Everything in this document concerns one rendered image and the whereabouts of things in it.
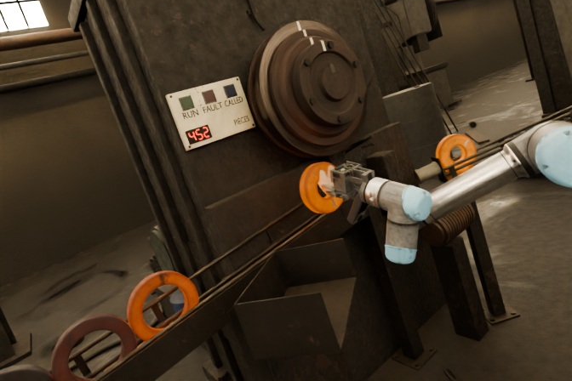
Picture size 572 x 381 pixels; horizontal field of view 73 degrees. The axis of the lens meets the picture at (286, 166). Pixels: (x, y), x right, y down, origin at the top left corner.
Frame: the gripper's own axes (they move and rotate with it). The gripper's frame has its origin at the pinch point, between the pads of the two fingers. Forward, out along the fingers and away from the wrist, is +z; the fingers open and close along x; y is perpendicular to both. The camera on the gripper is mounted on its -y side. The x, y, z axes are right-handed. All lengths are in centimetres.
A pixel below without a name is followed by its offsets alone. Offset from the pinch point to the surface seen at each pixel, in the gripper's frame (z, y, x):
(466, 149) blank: -9, -13, -68
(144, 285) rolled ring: 11, -9, 55
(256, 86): 23.5, 28.8, 0.3
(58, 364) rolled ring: 9, -15, 78
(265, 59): 21.6, 36.1, -4.0
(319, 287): -14.4, -19.9, 18.5
